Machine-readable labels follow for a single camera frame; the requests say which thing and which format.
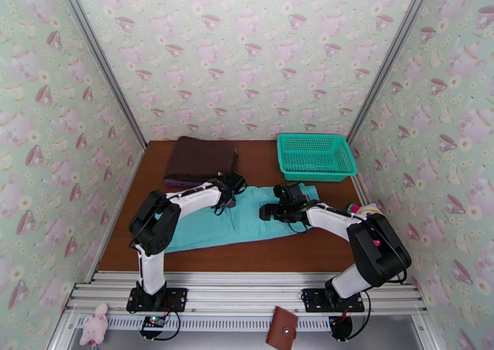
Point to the teal trousers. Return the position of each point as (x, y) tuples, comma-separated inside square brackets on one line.
[(247, 221)]

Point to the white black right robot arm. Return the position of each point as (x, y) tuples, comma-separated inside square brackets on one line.
[(370, 241)]

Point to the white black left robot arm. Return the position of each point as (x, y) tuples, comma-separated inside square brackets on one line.
[(154, 221)]

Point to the purple folded trousers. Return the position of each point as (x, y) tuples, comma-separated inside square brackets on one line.
[(175, 184)]

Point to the teal plastic basket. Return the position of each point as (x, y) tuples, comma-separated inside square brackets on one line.
[(314, 156)]

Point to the small mint green box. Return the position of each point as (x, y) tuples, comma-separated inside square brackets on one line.
[(351, 207)]

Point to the pink white plush toy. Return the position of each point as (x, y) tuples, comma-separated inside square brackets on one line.
[(368, 209)]

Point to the brown leather wallet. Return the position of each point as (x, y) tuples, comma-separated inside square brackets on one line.
[(281, 327)]

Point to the black controller board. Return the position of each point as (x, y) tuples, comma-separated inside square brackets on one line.
[(339, 327), (153, 323)]

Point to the pale pink plush toy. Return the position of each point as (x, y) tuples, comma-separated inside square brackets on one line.
[(93, 325)]

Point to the aluminium table side rail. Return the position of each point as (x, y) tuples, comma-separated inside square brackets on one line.
[(117, 214), (361, 190)]

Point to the aluminium front rail bed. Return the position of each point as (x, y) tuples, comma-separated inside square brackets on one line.
[(247, 287)]

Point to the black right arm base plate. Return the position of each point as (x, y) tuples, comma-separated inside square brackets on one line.
[(312, 298)]

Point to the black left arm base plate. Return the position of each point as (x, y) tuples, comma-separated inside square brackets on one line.
[(175, 298)]

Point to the aluminium frame post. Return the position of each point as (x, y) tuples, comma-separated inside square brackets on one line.
[(100, 59), (390, 59)]

